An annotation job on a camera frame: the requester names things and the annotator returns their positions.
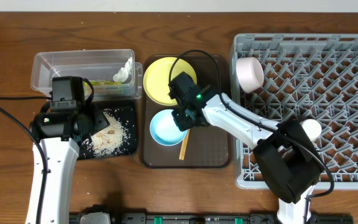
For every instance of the white tissue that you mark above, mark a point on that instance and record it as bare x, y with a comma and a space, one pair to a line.
123, 74

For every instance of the wooden chopstick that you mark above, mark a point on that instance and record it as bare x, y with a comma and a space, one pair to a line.
182, 147
186, 146

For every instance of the pile of rice scraps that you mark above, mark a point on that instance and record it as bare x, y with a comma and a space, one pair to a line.
110, 135

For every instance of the light blue bowl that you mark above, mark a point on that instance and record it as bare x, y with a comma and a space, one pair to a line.
163, 129

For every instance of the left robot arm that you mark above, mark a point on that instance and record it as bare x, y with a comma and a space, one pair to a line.
54, 163

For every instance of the grey dishwasher rack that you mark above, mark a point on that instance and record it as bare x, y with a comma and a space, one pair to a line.
308, 76

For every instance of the pink white bowl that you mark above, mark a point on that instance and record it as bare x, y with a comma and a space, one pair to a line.
249, 73

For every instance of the yellow plate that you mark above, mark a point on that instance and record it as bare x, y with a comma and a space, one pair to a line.
155, 80

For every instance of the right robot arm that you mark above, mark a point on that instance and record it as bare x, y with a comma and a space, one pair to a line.
285, 155

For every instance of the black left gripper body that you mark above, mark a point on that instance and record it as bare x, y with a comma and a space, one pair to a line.
86, 116

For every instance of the small pale green cup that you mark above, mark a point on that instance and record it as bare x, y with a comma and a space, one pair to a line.
312, 128

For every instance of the clear plastic waste bin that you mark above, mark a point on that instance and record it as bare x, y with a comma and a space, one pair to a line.
89, 64

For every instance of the black waste tray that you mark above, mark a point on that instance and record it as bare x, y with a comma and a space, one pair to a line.
132, 146

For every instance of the dark brown serving tray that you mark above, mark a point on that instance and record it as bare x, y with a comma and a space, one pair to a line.
208, 147

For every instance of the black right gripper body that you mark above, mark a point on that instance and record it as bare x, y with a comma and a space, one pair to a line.
183, 120

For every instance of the green orange snack wrapper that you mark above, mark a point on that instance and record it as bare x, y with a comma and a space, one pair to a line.
103, 86

